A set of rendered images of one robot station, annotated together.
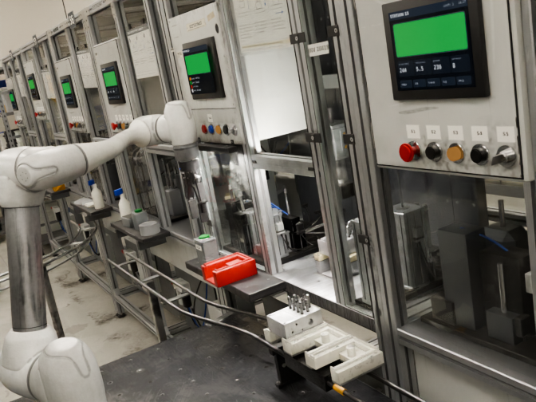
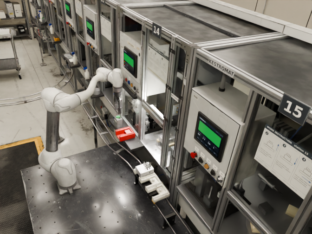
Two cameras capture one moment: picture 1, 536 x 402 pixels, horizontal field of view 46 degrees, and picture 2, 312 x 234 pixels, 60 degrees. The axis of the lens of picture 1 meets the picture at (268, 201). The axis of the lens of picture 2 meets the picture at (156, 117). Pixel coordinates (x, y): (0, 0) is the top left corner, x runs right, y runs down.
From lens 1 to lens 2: 0.90 m
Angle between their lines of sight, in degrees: 21
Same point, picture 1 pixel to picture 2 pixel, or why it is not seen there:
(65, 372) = (64, 173)
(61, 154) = (72, 100)
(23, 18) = not seen: outside the picture
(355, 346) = (161, 186)
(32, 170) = (61, 107)
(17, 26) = not seen: outside the picture
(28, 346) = (51, 157)
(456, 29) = (217, 140)
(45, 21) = not seen: outside the picture
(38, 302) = (55, 143)
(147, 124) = (104, 74)
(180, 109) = (118, 74)
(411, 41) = (204, 129)
